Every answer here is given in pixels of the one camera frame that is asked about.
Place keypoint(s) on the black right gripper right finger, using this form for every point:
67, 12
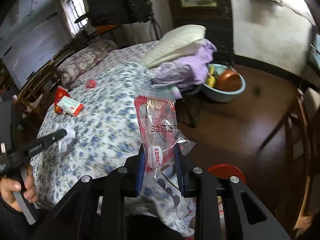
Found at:
224, 207

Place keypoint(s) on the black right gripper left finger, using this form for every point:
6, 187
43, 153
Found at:
94, 208

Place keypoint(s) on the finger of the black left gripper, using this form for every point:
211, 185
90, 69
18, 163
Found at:
15, 159

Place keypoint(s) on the white tissue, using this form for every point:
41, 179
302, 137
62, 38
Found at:
68, 138

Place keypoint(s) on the red white paper box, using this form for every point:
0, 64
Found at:
70, 106

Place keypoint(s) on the red snack wrapper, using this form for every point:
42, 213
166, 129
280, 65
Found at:
59, 94

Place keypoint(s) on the pink transparent pastry wrapper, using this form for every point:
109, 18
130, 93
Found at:
157, 121

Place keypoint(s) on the red plastic trash basket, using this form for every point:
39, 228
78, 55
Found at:
226, 171

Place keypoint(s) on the left human hand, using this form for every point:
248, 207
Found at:
9, 186

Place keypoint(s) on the blue floral bed quilt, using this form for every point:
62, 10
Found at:
106, 134

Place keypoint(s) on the small red wrapper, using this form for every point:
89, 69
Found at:
90, 84

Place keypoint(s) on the wooden chair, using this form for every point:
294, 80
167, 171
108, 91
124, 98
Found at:
301, 125

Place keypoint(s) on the light blue plastic basin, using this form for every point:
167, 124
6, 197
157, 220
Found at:
218, 95

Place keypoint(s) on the copper brown bowl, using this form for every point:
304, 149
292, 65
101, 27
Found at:
229, 80

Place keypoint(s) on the yellow plastic toy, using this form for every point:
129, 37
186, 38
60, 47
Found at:
211, 80

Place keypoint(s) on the purple floral blanket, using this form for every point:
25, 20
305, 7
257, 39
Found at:
185, 71

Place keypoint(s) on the black hanging bag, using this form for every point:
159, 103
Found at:
116, 12

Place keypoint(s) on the cream quilted pillow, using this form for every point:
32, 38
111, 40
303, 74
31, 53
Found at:
179, 42

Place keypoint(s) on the dark wooden bed frame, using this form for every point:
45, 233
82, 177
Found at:
37, 94

